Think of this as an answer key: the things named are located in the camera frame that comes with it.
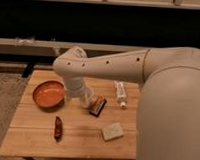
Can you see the wooden slat table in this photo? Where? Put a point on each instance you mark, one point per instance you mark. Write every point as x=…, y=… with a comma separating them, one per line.
x=31, y=131

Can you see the translucent plastic cup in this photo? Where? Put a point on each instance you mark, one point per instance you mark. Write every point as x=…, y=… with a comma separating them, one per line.
x=88, y=98

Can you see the dark snack packet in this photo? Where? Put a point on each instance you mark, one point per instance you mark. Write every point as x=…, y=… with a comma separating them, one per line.
x=97, y=106

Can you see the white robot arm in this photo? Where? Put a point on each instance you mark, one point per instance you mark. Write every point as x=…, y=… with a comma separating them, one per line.
x=168, y=112

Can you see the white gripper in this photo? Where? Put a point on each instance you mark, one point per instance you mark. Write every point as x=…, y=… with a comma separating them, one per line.
x=76, y=88

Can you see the orange ceramic bowl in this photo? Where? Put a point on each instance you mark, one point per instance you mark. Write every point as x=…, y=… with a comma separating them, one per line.
x=48, y=94

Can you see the red chili pepper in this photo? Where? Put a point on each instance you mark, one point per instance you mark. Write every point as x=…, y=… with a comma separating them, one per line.
x=58, y=129

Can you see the white plastic bottle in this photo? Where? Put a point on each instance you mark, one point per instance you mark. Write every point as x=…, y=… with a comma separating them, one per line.
x=121, y=94

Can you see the pale green sponge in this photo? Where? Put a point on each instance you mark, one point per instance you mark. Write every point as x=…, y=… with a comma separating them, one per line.
x=112, y=131

